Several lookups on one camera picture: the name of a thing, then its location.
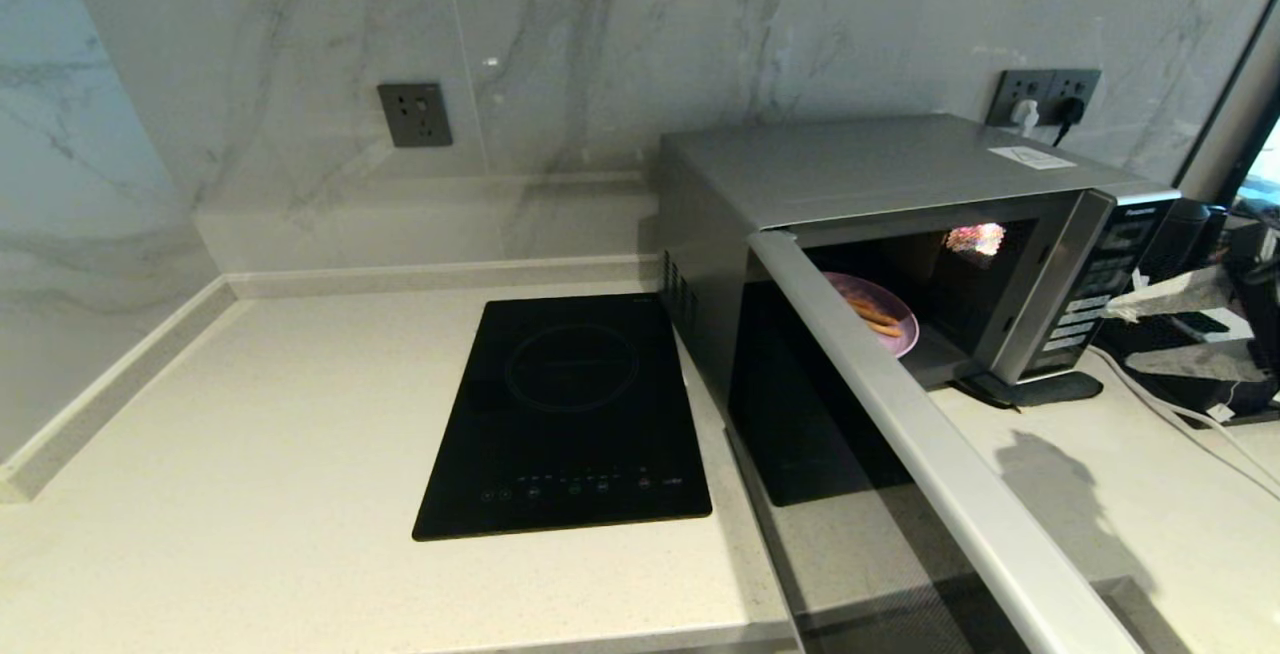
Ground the grey cabinet door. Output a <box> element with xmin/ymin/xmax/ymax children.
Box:
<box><xmin>1090</xmin><ymin>579</ymin><xmax>1191</xmax><ymax>654</ymax></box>

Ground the dark grey wall socket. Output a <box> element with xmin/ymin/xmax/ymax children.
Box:
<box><xmin>377</xmin><ymin>82</ymin><xmax>454</xmax><ymax>148</ymax></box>
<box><xmin>1048</xmin><ymin>68</ymin><xmax>1104</xmax><ymax>125</ymax></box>
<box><xmin>987</xmin><ymin>69</ymin><xmax>1051</xmax><ymax>128</ymax></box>

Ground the white power cable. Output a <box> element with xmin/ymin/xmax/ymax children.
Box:
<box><xmin>1085</xmin><ymin>344</ymin><xmax>1280</xmax><ymax>501</ymax></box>

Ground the dark grey felt pad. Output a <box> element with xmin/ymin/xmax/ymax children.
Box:
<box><xmin>955</xmin><ymin>370</ymin><xmax>1105</xmax><ymax>410</ymax></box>

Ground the white paper sticker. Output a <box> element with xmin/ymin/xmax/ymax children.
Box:
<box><xmin>987</xmin><ymin>145</ymin><xmax>1079</xmax><ymax>171</ymax></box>

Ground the lilac plate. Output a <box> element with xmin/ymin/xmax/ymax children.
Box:
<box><xmin>823</xmin><ymin>271</ymin><xmax>920</xmax><ymax>359</ymax></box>

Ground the dark window frame post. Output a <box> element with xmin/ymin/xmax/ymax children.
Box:
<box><xmin>1175</xmin><ymin>0</ymin><xmax>1280</xmax><ymax>200</ymax></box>

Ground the black induction cooktop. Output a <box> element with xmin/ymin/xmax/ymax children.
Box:
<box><xmin>412</xmin><ymin>292</ymin><xmax>714</xmax><ymax>542</ymax></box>

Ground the black power plug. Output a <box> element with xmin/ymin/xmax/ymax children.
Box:
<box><xmin>1051</xmin><ymin>96</ymin><xmax>1088</xmax><ymax>148</ymax></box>

